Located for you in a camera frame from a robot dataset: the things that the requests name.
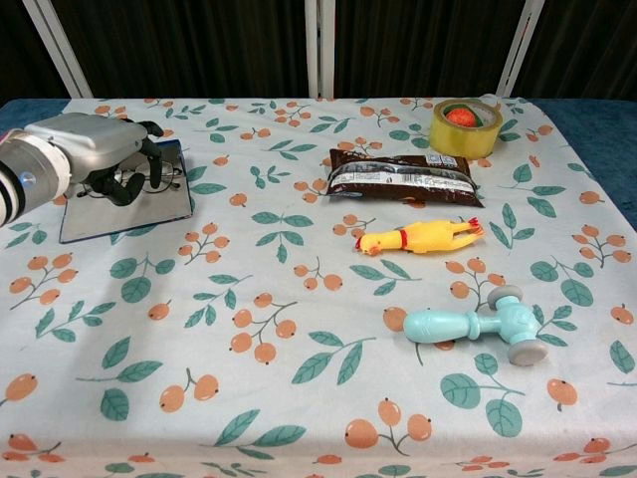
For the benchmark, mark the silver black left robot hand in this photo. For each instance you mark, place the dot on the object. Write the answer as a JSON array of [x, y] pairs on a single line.
[[94, 142]]

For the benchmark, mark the blue grey cardboard tray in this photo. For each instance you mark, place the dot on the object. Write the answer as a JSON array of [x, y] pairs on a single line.
[[124, 216]]

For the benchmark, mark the wire-rim eyeglasses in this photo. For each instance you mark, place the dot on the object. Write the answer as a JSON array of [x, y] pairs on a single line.
[[170, 171]]

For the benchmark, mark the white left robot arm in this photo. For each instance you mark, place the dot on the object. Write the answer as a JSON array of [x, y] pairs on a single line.
[[25, 184]]

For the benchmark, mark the black pleated curtain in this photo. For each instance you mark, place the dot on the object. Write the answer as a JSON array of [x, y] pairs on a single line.
[[20, 60], [423, 45], [592, 45], [189, 45]]

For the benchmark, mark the brown snack packet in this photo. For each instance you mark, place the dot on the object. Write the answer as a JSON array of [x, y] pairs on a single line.
[[403, 179]]

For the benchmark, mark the floral print tablecloth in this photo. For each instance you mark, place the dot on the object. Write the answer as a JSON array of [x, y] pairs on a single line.
[[318, 358]]

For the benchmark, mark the yellow rubber chicken toy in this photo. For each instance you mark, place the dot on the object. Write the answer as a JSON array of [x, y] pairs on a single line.
[[428, 236]]

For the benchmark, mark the orange toy fruit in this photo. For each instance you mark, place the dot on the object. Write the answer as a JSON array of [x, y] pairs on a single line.
[[460, 117]]

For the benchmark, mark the clear packing tape roll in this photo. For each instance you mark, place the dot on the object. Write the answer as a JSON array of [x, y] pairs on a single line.
[[465, 142]]

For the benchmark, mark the teal toy hammer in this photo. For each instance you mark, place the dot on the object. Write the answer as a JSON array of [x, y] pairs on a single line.
[[507, 321]]

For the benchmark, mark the white frame post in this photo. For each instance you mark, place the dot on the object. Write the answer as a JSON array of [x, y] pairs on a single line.
[[520, 45], [319, 50], [60, 50]]

